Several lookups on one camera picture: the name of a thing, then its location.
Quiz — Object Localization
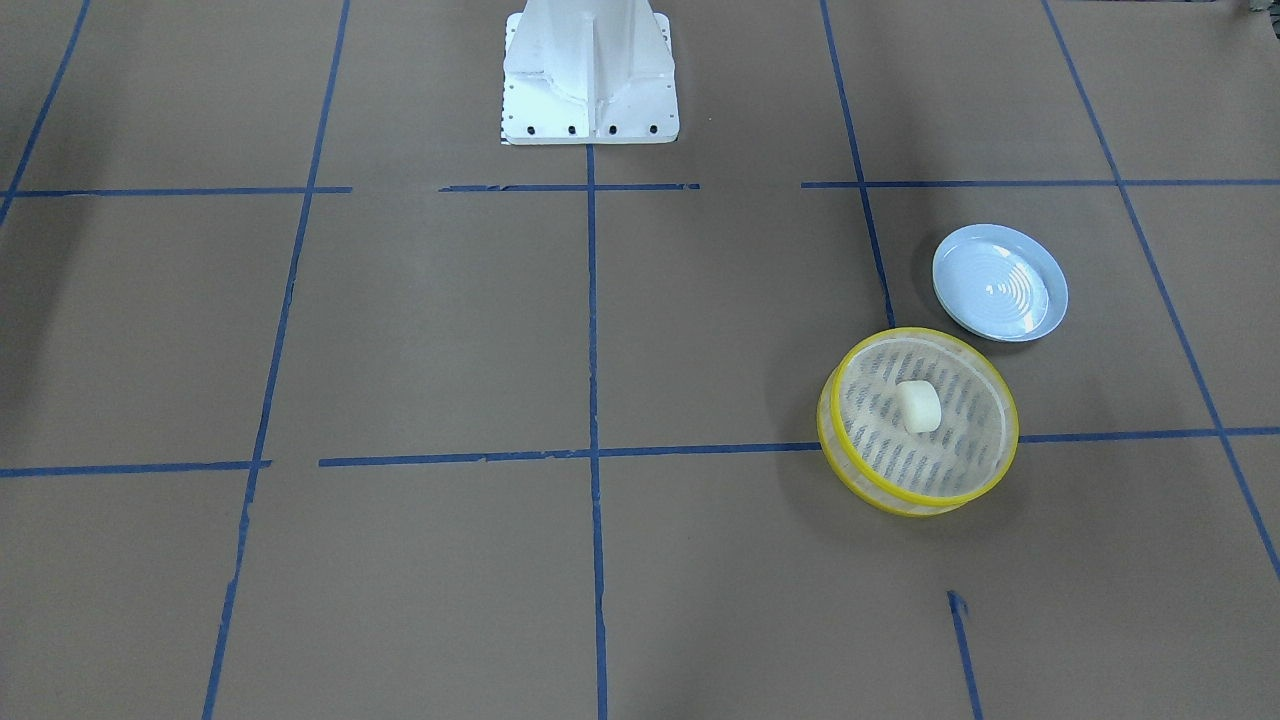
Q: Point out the yellow rimmed plastic steamer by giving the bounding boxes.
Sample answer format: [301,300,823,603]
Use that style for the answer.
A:
[815,327,1020,518]

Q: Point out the light blue round plate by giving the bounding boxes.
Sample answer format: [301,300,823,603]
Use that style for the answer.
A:
[931,224,1070,343]

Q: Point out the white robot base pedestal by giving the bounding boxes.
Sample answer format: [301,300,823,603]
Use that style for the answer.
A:
[500,1,681,146]

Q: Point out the white steamed bun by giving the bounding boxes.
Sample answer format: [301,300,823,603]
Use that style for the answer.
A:
[895,380,942,434]

